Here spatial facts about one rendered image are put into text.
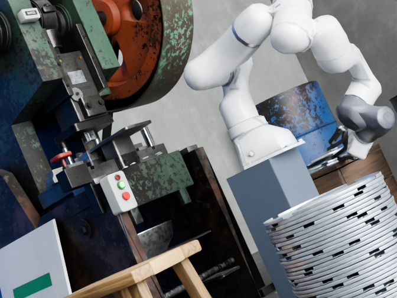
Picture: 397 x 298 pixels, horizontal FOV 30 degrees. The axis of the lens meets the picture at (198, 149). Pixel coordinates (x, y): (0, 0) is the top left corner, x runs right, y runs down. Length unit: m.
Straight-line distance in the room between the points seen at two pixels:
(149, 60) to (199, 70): 0.83
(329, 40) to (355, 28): 3.75
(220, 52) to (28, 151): 1.04
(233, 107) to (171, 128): 2.59
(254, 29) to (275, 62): 3.80
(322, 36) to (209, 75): 0.37
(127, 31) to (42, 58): 0.53
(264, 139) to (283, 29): 0.37
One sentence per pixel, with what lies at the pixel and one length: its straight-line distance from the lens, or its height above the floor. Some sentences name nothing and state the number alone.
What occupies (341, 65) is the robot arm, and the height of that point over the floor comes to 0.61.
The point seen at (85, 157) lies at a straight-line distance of 2.87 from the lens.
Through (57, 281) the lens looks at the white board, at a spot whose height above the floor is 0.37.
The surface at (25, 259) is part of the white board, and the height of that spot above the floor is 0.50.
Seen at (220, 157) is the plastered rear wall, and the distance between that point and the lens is 5.09.
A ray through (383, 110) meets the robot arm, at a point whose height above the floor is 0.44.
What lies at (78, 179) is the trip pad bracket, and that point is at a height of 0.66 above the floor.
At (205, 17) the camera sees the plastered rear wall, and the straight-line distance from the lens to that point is 5.62.
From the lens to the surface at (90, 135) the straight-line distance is 2.93.
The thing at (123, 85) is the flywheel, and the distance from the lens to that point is 3.23.
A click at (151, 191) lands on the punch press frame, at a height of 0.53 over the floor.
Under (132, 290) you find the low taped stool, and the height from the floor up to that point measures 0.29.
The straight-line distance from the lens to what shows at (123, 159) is 2.77.
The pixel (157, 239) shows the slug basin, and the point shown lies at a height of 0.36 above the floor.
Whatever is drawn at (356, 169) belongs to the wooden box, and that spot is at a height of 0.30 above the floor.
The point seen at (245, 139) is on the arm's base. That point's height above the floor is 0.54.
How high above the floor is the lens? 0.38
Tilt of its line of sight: 5 degrees up
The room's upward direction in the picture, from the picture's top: 24 degrees counter-clockwise
